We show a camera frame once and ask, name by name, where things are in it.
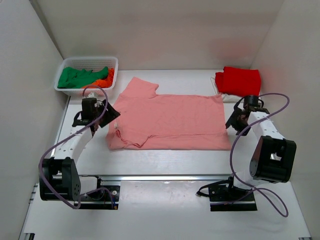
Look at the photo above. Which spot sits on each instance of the green t-shirt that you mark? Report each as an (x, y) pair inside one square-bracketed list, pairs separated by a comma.
[(72, 78)]

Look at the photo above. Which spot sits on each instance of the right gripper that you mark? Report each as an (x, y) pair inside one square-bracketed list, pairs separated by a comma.
[(232, 122)]

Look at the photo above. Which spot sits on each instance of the orange t-shirt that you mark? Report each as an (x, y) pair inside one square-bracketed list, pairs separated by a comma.
[(102, 79)]

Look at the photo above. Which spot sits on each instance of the pink t-shirt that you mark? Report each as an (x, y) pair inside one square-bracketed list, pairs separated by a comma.
[(151, 121)]

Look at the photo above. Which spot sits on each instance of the folded red t-shirt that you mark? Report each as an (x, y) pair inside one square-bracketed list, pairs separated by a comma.
[(228, 70)]

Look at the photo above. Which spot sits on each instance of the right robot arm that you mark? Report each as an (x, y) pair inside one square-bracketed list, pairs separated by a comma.
[(273, 157)]

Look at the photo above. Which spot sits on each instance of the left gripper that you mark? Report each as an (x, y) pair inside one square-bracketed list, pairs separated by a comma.
[(112, 113)]

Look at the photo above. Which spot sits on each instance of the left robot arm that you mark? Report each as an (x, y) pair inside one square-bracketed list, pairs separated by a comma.
[(58, 175)]

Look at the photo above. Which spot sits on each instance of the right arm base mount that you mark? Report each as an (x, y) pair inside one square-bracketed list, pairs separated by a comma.
[(225, 197)]

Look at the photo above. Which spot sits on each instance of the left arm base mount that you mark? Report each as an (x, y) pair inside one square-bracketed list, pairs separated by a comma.
[(99, 193)]

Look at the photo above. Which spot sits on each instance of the folded white t-shirt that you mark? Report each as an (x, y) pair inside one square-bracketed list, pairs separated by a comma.
[(235, 98)]

